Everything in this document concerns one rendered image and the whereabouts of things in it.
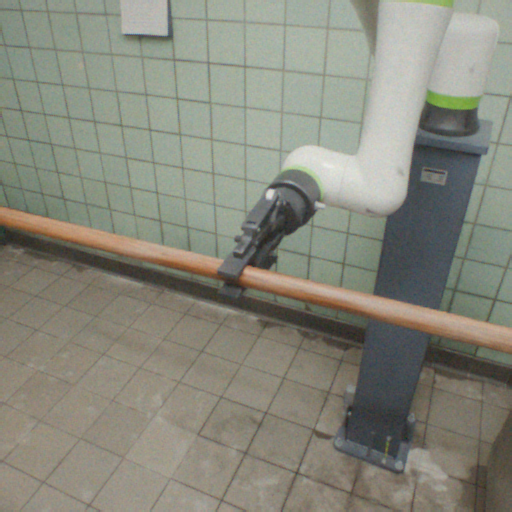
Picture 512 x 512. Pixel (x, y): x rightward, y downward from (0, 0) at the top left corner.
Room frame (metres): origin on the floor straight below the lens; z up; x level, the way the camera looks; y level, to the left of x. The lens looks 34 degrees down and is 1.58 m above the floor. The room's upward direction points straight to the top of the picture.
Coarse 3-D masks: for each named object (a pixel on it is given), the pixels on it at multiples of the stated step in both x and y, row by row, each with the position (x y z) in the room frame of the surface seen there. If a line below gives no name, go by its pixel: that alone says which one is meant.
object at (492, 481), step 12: (504, 432) 0.93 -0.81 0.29; (504, 444) 0.89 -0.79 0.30; (492, 456) 0.93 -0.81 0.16; (504, 456) 0.85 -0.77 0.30; (492, 468) 0.89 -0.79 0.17; (504, 468) 0.81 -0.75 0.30; (492, 480) 0.84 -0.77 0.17; (504, 480) 0.77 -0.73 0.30; (492, 492) 0.80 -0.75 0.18; (504, 492) 0.73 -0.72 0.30; (492, 504) 0.76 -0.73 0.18; (504, 504) 0.69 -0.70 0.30
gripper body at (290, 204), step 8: (280, 192) 0.72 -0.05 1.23; (288, 192) 0.72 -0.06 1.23; (280, 200) 0.68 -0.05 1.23; (288, 200) 0.70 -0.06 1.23; (296, 200) 0.71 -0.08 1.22; (280, 208) 0.68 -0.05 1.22; (288, 208) 0.69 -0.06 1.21; (296, 208) 0.69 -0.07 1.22; (304, 208) 0.71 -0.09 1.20; (272, 216) 0.66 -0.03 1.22; (288, 216) 0.69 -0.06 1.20; (296, 216) 0.69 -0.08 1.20; (304, 216) 0.71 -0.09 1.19; (288, 224) 0.69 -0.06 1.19; (296, 224) 0.69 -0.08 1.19; (272, 232) 0.65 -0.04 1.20; (288, 232) 0.70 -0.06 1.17; (272, 240) 0.65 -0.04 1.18
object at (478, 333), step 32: (32, 224) 0.67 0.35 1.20; (64, 224) 0.66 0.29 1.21; (128, 256) 0.60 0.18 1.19; (160, 256) 0.58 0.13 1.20; (192, 256) 0.57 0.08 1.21; (256, 288) 0.52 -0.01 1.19; (288, 288) 0.50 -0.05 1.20; (320, 288) 0.49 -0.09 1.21; (384, 320) 0.45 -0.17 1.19; (416, 320) 0.44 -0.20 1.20; (448, 320) 0.43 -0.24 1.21
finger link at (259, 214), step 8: (264, 192) 0.67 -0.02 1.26; (264, 200) 0.65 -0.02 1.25; (272, 200) 0.65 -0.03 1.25; (256, 208) 0.63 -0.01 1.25; (264, 208) 0.63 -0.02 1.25; (272, 208) 0.64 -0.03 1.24; (248, 216) 0.61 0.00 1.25; (256, 216) 0.61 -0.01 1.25; (264, 216) 0.61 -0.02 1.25; (256, 224) 0.59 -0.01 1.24; (256, 232) 0.58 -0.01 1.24
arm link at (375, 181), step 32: (384, 32) 0.83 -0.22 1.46; (416, 32) 0.80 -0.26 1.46; (384, 64) 0.82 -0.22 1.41; (416, 64) 0.80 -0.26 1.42; (384, 96) 0.81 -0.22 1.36; (416, 96) 0.80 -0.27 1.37; (384, 128) 0.79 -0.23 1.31; (416, 128) 0.81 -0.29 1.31; (352, 160) 0.83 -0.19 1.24; (384, 160) 0.78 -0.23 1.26; (352, 192) 0.78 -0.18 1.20; (384, 192) 0.76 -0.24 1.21
